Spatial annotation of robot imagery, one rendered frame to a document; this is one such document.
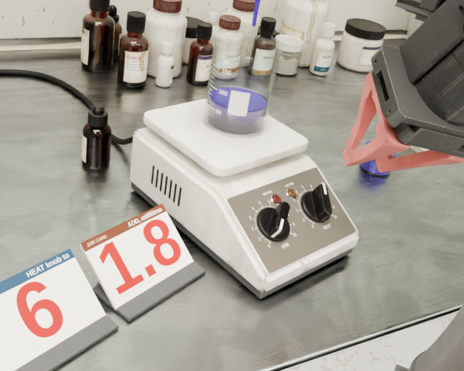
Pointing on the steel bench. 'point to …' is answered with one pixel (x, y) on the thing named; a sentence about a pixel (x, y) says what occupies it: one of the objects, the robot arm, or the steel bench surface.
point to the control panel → (325, 234)
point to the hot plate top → (218, 152)
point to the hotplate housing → (222, 209)
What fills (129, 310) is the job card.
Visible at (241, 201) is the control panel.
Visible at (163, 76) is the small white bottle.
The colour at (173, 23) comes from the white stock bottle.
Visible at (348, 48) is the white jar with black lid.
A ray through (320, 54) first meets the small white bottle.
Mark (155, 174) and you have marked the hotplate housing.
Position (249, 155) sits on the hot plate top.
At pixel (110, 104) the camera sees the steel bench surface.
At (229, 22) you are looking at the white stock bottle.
